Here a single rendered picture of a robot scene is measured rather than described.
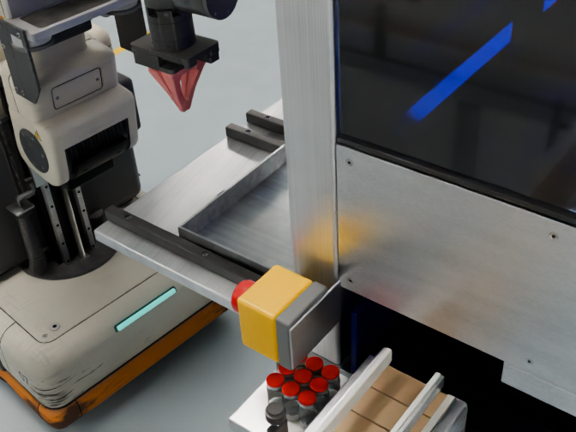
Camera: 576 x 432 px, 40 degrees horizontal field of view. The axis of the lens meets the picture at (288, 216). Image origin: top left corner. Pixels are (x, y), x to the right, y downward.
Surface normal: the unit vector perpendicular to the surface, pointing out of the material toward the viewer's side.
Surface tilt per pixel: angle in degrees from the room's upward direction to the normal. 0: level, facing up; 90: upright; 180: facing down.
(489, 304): 90
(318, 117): 90
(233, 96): 0
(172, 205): 0
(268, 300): 0
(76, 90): 98
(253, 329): 90
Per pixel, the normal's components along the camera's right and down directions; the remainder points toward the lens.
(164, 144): -0.06, -0.79
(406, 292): -0.60, 0.52
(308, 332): 0.80, 0.33
